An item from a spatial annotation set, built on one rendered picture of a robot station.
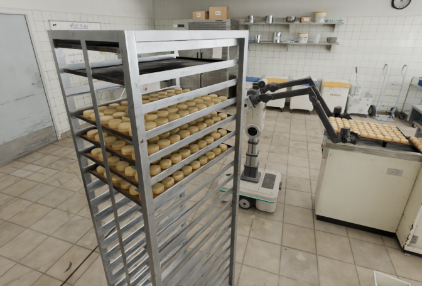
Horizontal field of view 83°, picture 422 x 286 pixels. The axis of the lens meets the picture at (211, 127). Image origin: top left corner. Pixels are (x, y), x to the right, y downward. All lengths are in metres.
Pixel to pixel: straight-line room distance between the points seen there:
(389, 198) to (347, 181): 0.36
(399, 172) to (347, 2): 4.51
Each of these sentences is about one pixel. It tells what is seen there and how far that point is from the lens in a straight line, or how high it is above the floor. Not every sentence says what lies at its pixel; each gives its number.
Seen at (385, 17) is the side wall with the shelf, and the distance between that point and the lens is 6.56.
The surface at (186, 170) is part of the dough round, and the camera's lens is 1.09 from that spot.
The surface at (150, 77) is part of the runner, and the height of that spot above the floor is 1.68.
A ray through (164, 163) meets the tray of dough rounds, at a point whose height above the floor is 1.33.
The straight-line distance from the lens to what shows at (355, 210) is 2.76.
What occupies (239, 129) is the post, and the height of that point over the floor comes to 1.34.
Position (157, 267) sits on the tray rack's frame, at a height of 0.96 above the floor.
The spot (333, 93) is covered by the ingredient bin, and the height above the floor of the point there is 0.55.
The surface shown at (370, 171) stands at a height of 0.68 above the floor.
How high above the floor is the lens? 1.82
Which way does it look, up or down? 22 degrees down
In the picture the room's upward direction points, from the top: straight up
